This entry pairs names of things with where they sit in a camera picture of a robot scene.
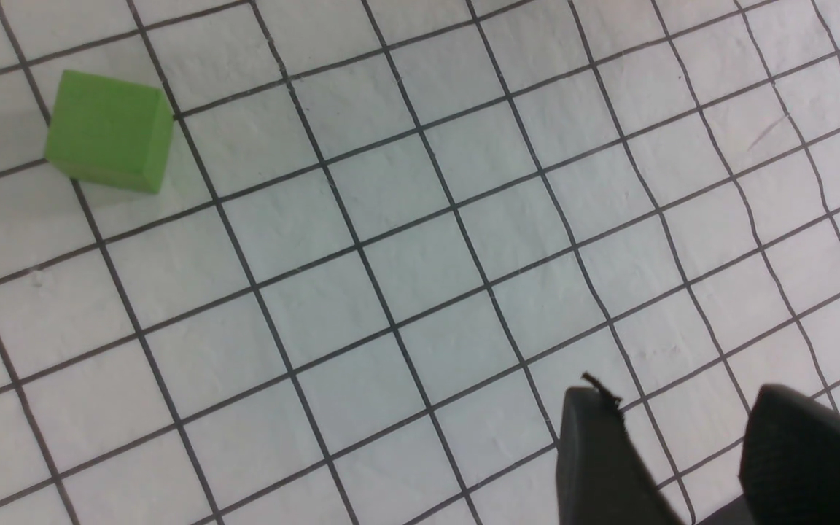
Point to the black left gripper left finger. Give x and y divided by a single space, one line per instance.
600 476

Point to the green foam cube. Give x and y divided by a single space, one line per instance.
111 132

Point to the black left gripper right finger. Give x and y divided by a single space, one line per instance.
790 463

